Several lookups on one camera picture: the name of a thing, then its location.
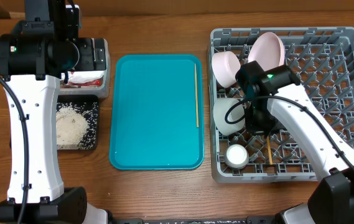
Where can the grey bowl with rice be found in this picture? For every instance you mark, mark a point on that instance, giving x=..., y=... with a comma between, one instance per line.
x=221, y=106

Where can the pink shallow bowl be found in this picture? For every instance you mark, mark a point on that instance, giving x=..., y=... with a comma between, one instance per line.
x=225, y=65

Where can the small white cup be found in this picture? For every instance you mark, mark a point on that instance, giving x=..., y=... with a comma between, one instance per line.
x=236, y=156

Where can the red snack wrapper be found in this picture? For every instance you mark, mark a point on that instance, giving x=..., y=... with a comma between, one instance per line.
x=94, y=83

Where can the wooden chopstick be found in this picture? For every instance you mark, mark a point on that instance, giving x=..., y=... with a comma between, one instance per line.
x=269, y=150
x=196, y=95

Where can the large white plate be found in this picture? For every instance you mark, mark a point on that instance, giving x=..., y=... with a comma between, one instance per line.
x=268, y=51

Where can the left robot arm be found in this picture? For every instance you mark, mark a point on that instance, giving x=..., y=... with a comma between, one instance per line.
x=35, y=58

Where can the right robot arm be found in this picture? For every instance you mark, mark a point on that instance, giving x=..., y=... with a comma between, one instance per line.
x=279, y=93

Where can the clear plastic waste bin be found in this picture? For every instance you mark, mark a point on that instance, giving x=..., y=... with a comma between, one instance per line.
x=102, y=87

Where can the grey dishwasher rack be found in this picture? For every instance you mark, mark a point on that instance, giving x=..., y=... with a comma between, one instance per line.
x=323, y=59

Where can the teal serving tray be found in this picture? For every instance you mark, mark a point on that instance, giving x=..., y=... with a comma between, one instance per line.
x=153, y=124

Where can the black plastic tray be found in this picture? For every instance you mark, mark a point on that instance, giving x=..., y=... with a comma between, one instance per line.
x=77, y=124

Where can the pile of rice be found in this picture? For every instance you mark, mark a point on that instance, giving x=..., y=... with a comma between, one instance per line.
x=69, y=126

